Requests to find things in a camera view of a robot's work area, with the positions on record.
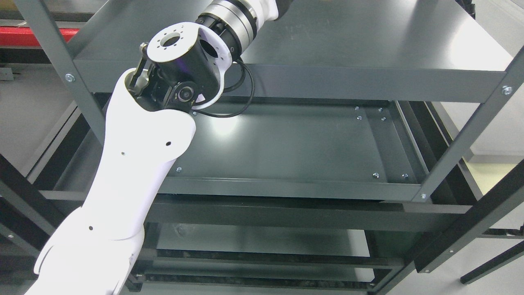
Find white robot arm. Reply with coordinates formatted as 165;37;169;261
26;0;291;295

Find dark metal shelf rack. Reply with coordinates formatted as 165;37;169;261
1;0;523;295

